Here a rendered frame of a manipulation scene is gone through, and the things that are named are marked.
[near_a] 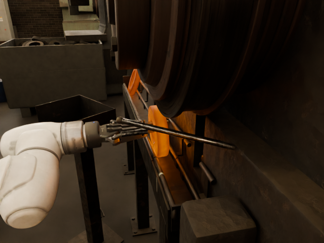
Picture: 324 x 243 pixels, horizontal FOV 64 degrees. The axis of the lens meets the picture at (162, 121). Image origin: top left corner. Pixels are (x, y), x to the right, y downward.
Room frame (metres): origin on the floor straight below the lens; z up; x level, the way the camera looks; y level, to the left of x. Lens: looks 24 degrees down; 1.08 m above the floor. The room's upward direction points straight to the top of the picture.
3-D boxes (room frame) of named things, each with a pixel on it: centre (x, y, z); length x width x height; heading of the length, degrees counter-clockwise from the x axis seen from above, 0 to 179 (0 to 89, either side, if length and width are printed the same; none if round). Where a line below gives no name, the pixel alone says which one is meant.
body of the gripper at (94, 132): (0.66, 0.17, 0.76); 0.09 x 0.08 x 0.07; 102
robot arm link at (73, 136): (0.65, 0.24, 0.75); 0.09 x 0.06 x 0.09; 12
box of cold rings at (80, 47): (3.08, 1.23, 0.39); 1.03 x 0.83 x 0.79; 106
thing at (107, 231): (0.97, 0.35, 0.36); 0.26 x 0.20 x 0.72; 47
